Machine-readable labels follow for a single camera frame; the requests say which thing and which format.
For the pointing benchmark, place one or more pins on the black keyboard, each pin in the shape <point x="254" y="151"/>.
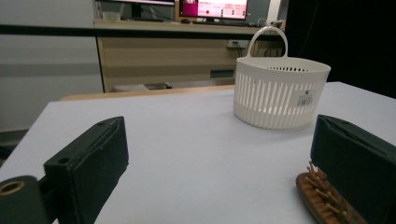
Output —
<point x="224" y="23"/>

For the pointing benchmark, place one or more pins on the white slotted plastic basket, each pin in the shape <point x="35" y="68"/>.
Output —
<point x="274" y="93"/>

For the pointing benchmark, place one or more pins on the white power strip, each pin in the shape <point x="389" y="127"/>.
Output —
<point x="237" y="44"/>

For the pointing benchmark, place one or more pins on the black curtain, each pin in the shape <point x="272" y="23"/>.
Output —
<point x="348" y="40"/>

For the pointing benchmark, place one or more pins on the dark computer monitor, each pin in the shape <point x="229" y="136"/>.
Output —
<point x="137" y="2"/>

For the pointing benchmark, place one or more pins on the dark label plate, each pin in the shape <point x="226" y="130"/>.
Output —
<point x="221" y="73"/>

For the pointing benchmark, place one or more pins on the beige wooden desk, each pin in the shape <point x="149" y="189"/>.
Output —
<point x="162" y="59"/>

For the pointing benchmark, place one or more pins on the white translucent container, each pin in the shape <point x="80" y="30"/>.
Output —
<point x="111" y="16"/>

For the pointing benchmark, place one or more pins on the brown wooden hairbrush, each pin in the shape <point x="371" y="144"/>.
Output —
<point x="314" y="199"/>

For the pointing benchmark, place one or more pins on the white partition panel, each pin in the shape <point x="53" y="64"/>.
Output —
<point x="46" y="93"/>

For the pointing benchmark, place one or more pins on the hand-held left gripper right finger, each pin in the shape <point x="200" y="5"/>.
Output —
<point x="358" y="161"/>

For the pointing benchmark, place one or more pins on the light wooden table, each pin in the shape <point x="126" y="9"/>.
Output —
<point x="146" y="92"/>

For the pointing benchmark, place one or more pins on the monitor with pink screen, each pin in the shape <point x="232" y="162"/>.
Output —
<point x="214" y="7"/>

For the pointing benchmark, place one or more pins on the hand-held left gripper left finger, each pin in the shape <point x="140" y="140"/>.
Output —
<point x="90" y="161"/>

